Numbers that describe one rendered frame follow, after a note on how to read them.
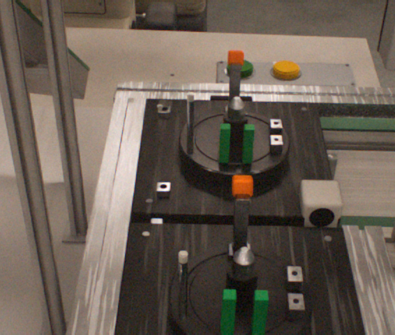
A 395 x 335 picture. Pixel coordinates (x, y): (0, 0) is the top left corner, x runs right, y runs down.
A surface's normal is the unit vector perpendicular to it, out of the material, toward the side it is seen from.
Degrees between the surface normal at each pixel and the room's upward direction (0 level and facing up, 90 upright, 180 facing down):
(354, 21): 0
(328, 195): 0
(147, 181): 0
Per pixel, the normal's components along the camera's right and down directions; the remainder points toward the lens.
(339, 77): 0.02, -0.78
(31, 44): 0.98, 0.13
